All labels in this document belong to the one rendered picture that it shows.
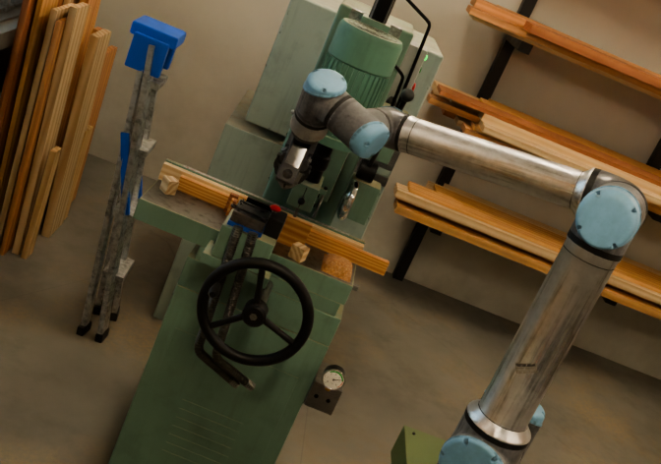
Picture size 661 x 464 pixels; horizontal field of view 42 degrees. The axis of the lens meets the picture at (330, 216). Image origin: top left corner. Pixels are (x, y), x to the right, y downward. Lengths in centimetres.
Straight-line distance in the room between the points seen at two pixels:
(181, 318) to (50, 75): 140
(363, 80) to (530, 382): 85
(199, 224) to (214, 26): 254
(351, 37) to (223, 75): 259
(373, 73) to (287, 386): 88
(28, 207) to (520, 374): 235
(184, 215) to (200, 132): 257
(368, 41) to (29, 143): 173
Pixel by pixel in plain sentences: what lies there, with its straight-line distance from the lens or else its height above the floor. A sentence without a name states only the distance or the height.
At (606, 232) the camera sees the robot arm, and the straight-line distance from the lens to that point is 175.
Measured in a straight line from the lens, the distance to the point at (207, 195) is 242.
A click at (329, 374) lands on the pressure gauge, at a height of 67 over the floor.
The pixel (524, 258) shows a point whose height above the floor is 54.
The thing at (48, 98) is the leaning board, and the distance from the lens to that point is 353.
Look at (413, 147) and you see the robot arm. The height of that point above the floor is 134.
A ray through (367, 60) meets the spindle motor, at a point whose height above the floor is 144.
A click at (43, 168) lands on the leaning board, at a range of 368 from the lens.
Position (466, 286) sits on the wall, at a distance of 509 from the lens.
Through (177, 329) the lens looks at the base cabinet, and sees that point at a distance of 242.
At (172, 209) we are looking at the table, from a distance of 230.
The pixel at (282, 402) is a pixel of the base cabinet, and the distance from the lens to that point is 246.
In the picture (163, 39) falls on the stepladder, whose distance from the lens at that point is 299.
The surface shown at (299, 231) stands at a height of 95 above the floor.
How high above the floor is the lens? 178
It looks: 19 degrees down
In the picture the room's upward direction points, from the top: 24 degrees clockwise
